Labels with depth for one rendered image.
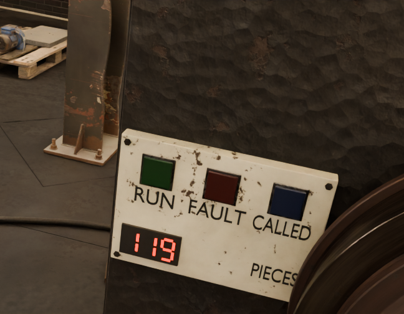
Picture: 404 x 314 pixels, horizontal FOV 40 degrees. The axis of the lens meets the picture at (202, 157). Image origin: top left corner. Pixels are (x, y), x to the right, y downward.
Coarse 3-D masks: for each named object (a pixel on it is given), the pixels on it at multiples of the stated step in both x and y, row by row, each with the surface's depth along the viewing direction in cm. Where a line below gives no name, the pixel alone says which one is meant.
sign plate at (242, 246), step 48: (144, 144) 66; (192, 144) 66; (144, 192) 68; (192, 192) 67; (240, 192) 65; (144, 240) 70; (192, 240) 69; (240, 240) 68; (288, 240) 66; (240, 288) 70; (288, 288) 69
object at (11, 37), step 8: (8, 32) 468; (16, 32) 473; (0, 40) 462; (8, 40) 465; (16, 40) 478; (24, 40) 491; (0, 48) 466; (8, 48) 467; (16, 48) 487; (24, 48) 494
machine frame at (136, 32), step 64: (192, 0) 60; (256, 0) 59; (320, 0) 57; (384, 0) 56; (128, 64) 64; (192, 64) 63; (256, 64) 61; (320, 64) 60; (384, 64) 58; (128, 128) 67; (192, 128) 66; (256, 128) 64; (320, 128) 62; (384, 128) 61
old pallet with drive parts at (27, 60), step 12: (36, 48) 506; (48, 48) 506; (60, 48) 514; (0, 60) 459; (12, 60) 463; (24, 60) 460; (36, 60) 468; (48, 60) 509; (60, 60) 521; (24, 72) 459; (36, 72) 476
